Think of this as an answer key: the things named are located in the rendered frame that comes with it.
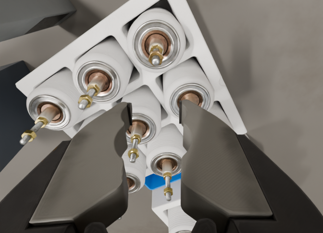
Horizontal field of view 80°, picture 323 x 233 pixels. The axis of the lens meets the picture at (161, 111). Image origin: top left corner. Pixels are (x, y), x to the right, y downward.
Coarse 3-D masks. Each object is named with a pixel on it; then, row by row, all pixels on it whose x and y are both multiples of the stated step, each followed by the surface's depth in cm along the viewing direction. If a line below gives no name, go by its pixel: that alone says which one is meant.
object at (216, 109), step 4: (216, 104) 47; (212, 108) 45; (216, 108) 45; (220, 108) 47; (212, 112) 43; (216, 112) 43; (220, 112) 44; (220, 116) 42; (224, 116) 44; (224, 120) 41; (228, 124) 41; (232, 128) 40
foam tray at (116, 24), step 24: (144, 0) 34; (168, 0) 34; (120, 24) 36; (192, 24) 36; (72, 48) 38; (192, 48) 38; (48, 72) 40; (144, 72) 40; (216, 72) 41; (216, 96) 44; (168, 120) 47; (240, 120) 47; (144, 144) 51
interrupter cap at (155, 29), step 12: (144, 24) 29; (156, 24) 29; (168, 24) 29; (144, 36) 30; (156, 36) 30; (168, 36) 30; (144, 48) 31; (168, 48) 31; (144, 60) 32; (168, 60) 32
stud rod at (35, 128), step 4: (36, 124) 33; (40, 124) 33; (32, 128) 32; (36, 128) 32; (36, 132) 32; (24, 136) 30; (28, 136) 30; (20, 140) 29; (24, 140) 29; (28, 140) 30; (24, 144) 29
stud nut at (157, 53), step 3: (153, 51) 24; (156, 51) 24; (159, 51) 24; (150, 54) 24; (153, 54) 24; (156, 54) 24; (159, 54) 24; (150, 57) 24; (162, 57) 24; (150, 60) 24
